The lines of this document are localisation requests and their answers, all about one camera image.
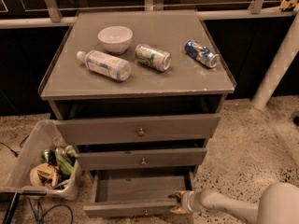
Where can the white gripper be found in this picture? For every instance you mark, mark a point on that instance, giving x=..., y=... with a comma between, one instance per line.
x=188, y=200

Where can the grey bottom drawer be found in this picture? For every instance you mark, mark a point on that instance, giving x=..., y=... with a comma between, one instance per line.
x=137, y=192

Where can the grey drawer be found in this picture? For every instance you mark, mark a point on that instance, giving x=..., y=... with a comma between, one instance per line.
x=137, y=129
x=134, y=159
x=137, y=192

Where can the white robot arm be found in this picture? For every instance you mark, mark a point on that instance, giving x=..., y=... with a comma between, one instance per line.
x=279, y=204

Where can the grey middle drawer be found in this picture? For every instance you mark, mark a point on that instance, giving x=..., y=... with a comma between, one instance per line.
x=134, y=159

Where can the grey drawer cabinet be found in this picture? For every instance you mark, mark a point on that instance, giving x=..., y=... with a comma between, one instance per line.
x=185, y=88

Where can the grey top drawer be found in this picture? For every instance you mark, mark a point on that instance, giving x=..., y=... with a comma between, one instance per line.
x=137, y=129

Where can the green can in bin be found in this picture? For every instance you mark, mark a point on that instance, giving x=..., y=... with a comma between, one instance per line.
x=64, y=162

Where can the yellow snack bag in bin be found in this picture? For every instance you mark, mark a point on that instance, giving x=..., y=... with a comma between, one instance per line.
x=44, y=174

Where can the clear plastic bin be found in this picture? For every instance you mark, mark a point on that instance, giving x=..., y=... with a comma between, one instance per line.
x=45, y=135

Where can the green white soda can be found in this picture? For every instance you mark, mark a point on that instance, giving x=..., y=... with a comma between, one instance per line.
x=151, y=57

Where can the blue soda can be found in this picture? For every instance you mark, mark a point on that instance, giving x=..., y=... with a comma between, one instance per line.
x=201, y=54

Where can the clear plastic bottle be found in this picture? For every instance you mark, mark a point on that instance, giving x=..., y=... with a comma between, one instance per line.
x=105, y=64

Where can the white bowl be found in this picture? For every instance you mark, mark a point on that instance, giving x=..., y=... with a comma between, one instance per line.
x=116, y=39

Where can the white slanted pole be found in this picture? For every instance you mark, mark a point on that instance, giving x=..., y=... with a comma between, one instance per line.
x=287, y=51

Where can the metal railing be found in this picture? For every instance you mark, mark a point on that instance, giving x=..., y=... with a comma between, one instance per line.
x=35, y=13

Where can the yellow object on ledge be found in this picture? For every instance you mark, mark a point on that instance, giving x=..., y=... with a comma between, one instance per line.
x=287, y=5

